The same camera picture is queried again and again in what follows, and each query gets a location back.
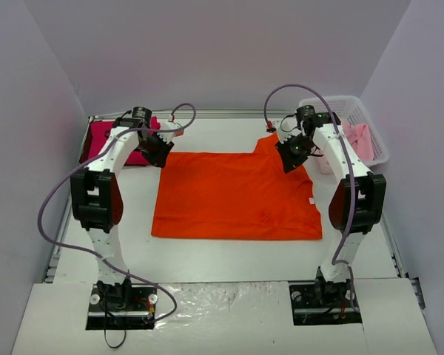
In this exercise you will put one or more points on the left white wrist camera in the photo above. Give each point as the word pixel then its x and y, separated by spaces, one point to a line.
pixel 169 130

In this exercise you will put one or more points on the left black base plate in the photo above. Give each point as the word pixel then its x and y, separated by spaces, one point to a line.
pixel 138 313

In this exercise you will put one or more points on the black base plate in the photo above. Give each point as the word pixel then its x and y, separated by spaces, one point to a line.
pixel 138 313
pixel 310 308

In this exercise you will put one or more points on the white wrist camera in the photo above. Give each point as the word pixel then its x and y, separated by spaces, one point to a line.
pixel 169 130
pixel 284 129

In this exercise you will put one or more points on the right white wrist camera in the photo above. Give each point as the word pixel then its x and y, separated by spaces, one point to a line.
pixel 284 129

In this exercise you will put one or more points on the folded magenta t-shirt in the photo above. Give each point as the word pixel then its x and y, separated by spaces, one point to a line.
pixel 97 136

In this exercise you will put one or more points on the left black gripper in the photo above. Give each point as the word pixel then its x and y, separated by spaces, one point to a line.
pixel 160 154

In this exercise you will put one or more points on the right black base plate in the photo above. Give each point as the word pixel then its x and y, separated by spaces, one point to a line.
pixel 310 308

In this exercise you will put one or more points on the pink t-shirt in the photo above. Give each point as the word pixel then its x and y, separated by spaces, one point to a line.
pixel 358 135

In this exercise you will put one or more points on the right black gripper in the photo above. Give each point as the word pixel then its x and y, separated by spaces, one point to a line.
pixel 291 157

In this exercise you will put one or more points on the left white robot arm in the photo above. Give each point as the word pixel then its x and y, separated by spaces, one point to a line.
pixel 97 203

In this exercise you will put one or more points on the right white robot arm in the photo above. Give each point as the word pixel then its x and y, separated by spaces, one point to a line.
pixel 357 202

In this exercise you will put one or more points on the orange t-shirt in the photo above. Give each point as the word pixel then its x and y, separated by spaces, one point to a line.
pixel 235 196

